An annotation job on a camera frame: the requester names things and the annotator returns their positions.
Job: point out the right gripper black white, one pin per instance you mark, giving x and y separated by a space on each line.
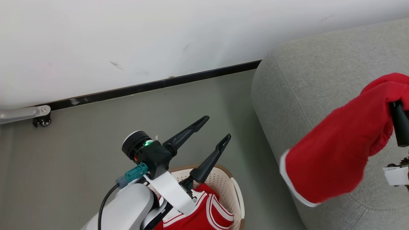
397 175

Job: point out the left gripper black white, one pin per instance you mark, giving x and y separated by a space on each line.
156 158

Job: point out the red and white garment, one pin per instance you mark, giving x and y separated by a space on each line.
345 150

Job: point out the red jersey with white stripes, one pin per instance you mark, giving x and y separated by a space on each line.
204 214

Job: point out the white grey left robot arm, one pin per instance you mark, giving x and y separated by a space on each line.
127 207

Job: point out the grey fabric sofa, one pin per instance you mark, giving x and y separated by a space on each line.
303 83

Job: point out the cream perforated laundry basket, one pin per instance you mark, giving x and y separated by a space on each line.
230 188

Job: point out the black baseboard strip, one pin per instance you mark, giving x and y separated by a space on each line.
143 87

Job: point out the small black caster wheel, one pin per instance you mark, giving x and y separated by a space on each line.
43 121

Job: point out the grey metal leg with caster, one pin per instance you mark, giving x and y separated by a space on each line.
22 114

